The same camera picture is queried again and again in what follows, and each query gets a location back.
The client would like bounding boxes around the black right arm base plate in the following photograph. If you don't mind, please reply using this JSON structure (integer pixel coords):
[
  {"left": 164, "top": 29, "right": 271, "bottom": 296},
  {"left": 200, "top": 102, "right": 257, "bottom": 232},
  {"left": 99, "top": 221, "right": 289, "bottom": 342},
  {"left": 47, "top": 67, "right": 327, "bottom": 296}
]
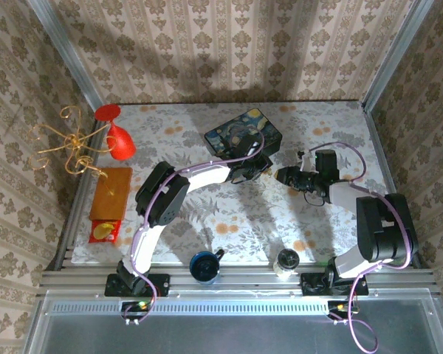
[{"left": 301, "top": 271, "right": 369, "bottom": 297}]

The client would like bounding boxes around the gold wire stand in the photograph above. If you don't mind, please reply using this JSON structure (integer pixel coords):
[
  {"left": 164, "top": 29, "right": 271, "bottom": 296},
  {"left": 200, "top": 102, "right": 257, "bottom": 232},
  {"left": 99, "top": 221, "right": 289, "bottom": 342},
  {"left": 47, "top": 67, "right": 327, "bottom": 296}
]
[{"left": 28, "top": 105, "right": 116, "bottom": 196}]

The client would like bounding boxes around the floral table cloth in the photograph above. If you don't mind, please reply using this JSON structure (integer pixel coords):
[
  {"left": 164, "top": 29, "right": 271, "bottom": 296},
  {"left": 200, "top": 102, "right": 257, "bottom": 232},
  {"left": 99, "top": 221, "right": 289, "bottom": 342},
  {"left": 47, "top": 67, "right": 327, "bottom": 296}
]
[{"left": 70, "top": 102, "right": 391, "bottom": 265}]

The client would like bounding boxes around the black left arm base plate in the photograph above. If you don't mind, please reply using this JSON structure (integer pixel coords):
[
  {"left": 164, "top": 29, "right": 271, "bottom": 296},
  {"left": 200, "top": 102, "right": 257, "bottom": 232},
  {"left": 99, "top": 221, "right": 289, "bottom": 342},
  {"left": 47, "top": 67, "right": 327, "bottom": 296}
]
[{"left": 103, "top": 273, "right": 171, "bottom": 297}]

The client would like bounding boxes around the starry night painted tin box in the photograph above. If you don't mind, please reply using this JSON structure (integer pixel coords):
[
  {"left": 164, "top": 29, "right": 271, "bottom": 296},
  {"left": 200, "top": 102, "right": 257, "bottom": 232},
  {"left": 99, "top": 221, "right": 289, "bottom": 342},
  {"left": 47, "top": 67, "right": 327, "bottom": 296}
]
[{"left": 204, "top": 108, "right": 284, "bottom": 158}]

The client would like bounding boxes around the grey metal tray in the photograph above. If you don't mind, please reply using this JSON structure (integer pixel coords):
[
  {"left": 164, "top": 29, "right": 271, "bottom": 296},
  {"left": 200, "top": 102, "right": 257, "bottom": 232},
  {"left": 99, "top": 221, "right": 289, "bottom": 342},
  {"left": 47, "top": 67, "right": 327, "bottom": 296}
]
[{"left": 21, "top": 289, "right": 443, "bottom": 354}]

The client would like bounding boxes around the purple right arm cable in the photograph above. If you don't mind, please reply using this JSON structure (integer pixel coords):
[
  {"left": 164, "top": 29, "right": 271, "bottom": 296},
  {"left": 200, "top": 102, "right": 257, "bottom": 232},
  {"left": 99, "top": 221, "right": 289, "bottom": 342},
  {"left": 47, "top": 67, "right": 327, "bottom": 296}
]
[{"left": 305, "top": 142, "right": 415, "bottom": 354}]

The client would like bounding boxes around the dark blue mug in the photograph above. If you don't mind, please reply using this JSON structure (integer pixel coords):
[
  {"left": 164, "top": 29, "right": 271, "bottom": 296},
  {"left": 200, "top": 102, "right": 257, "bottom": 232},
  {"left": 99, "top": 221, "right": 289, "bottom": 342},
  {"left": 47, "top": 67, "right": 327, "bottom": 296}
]
[{"left": 189, "top": 249, "right": 226, "bottom": 286}]

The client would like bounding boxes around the aluminium frame post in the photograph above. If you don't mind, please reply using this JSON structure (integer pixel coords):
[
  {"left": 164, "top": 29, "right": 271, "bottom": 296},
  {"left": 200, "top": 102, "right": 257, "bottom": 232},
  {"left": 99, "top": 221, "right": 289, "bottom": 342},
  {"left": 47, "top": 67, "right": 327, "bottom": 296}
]
[
  {"left": 24, "top": 0, "right": 109, "bottom": 108},
  {"left": 360, "top": 0, "right": 436, "bottom": 112}
]

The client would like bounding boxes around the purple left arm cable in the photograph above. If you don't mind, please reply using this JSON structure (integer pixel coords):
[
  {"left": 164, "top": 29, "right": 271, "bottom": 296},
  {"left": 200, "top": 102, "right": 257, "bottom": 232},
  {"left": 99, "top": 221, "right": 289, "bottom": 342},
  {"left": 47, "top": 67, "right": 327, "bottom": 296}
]
[{"left": 123, "top": 131, "right": 266, "bottom": 326}]

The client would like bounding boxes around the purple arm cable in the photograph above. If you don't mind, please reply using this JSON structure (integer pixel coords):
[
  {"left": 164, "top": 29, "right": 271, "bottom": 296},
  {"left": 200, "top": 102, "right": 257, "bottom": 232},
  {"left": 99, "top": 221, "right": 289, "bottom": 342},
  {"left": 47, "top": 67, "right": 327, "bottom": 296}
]
[
  {"left": 305, "top": 142, "right": 415, "bottom": 354},
  {"left": 123, "top": 131, "right": 266, "bottom": 326}
]

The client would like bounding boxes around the red snack packet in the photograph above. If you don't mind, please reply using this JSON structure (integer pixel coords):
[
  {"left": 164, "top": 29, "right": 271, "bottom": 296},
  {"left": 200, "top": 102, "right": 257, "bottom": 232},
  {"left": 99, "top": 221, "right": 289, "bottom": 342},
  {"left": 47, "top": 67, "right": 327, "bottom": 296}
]
[{"left": 88, "top": 219, "right": 122, "bottom": 244}]

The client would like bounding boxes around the red plastic wine glass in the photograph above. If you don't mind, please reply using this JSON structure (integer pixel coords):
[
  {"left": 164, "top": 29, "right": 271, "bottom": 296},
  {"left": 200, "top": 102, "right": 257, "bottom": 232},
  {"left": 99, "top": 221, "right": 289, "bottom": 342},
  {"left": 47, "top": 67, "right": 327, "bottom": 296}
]
[{"left": 94, "top": 104, "right": 137, "bottom": 162}]

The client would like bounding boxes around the brown wooden board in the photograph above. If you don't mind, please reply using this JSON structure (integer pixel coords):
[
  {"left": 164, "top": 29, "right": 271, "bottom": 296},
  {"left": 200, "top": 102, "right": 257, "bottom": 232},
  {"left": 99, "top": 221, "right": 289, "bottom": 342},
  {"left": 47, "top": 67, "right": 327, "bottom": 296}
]
[{"left": 89, "top": 167, "right": 134, "bottom": 222}]

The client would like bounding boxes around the small circuit board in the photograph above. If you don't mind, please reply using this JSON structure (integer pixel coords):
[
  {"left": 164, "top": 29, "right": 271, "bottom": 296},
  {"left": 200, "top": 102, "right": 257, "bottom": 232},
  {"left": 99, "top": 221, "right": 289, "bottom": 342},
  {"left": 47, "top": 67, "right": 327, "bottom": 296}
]
[
  {"left": 326, "top": 300, "right": 360, "bottom": 320},
  {"left": 120, "top": 300, "right": 154, "bottom": 320}
]

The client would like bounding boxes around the glass jar with black lid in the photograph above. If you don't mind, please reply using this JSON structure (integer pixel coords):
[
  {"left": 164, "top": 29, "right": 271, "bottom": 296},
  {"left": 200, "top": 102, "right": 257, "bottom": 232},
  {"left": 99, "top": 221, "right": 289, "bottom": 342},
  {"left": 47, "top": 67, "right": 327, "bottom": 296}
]
[{"left": 272, "top": 249, "right": 301, "bottom": 280}]

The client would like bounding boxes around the aluminium front rail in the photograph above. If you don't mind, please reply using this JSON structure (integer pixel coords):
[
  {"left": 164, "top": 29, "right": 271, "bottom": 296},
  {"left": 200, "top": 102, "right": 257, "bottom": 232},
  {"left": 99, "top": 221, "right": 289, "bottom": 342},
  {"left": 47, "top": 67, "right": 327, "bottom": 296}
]
[{"left": 36, "top": 265, "right": 441, "bottom": 297}]

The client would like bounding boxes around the thin black cable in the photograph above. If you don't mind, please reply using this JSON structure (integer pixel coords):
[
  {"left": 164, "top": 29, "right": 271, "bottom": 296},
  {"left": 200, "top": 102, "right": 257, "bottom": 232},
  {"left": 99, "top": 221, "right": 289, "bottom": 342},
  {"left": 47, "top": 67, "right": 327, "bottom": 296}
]
[{"left": 303, "top": 190, "right": 329, "bottom": 207}]

